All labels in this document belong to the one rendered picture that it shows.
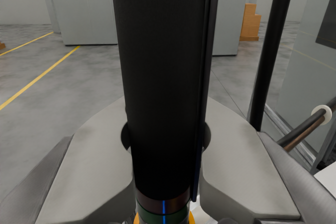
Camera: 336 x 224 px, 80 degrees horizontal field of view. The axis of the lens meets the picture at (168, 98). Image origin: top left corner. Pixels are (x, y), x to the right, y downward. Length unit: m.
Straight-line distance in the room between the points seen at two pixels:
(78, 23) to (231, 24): 4.76
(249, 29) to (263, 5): 5.42
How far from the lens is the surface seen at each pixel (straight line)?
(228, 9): 5.85
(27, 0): 13.85
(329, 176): 0.65
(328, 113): 0.39
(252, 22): 8.33
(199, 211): 0.20
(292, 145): 0.30
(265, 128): 1.56
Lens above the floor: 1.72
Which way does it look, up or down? 29 degrees down
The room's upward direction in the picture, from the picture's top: straight up
